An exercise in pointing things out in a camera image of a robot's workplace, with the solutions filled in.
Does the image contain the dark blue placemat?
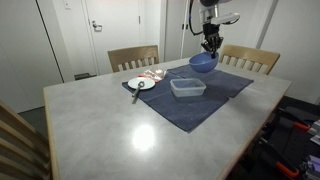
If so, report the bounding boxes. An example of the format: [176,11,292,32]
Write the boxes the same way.
[121,70,232,134]
[166,64,255,99]

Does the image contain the metal spoon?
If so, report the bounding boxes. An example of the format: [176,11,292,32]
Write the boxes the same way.
[131,80,146,105]

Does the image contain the black clamp red handle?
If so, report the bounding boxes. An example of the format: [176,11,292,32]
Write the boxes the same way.
[279,109,313,132]

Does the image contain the wooden slat-back chair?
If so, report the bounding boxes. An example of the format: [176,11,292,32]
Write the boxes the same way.
[0,99,53,180]
[107,44,160,74]
[218,44,281,76]

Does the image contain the aluminium extrusion rails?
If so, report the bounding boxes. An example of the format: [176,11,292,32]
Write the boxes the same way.
[299,153,320,180]

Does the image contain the silver metal blocks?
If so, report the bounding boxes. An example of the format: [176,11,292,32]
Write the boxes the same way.
[308,119,320,146]

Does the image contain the silver door lever handle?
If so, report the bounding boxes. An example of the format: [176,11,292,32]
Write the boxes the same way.
[91,20,104,33]

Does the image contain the thin black camera cable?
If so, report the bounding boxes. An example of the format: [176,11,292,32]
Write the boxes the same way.
[187,0,205,36]

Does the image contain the white door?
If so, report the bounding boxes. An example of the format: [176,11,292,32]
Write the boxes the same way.
[0,0,64,113]
[83,0,141,76]

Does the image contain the small white plate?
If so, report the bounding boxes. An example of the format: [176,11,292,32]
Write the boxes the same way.
[127,76,157,91]

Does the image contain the narrow white door panel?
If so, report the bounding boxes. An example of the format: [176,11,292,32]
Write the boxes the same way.
[164,0,184,63]

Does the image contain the blue plastic bowl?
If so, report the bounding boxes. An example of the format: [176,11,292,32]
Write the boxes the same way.
[188,50,220,74]

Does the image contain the clear orange snack wrapper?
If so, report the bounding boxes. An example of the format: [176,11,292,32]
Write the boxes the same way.
[137,68,168,83]

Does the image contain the black clamp orange handle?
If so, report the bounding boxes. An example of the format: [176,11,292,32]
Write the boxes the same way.
[259,138,301,180]

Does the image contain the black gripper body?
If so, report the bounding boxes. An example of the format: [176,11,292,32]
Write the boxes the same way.
[201,23,224,44]

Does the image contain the dark floor object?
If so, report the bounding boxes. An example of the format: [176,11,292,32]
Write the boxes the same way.
[73,72,98,81]

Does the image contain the clear plastic lunch box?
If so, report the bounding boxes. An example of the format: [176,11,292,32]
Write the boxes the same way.
[169,77,207,99]

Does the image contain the grey wrist camera bar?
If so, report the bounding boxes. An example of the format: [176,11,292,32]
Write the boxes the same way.
[213,12,241,26]

